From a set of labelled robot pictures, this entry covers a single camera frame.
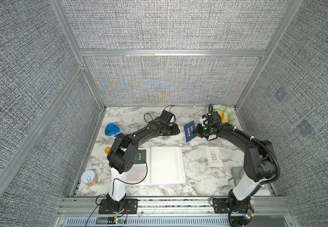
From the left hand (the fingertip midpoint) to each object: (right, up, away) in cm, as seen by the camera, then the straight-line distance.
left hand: (181, 130), depth 91 cm
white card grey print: (+22, -17, +1) cm, 28 cm away
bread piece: (+35, +9, +16) cm, 40 cm away
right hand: (+7, +1, 0) cm, 7 cm away
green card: (-26, -17, -1) cm, 31 cm away
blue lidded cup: (-46, +1, +3) cm, 46 cm away
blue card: (+6, +1, +5) cm, 8 cm away
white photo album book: (-11, -21, -5) cm, 25 cm away
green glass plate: (+41, +12, +18) cm, 46 cm away
